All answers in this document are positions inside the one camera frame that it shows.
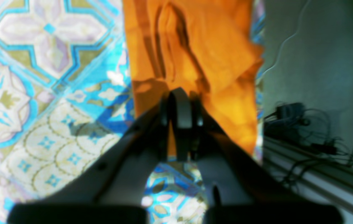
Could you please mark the orange T-shirt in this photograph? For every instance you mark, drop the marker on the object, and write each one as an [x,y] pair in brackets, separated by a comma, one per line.
[202,46]

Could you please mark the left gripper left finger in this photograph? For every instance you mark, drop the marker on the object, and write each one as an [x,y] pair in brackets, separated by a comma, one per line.
[111,190]

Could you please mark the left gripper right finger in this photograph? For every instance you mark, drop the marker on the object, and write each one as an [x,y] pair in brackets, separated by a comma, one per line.
[238,190]

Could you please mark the patterned blue tile tablecloth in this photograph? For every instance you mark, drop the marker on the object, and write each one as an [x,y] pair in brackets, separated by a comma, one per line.
[66,91]

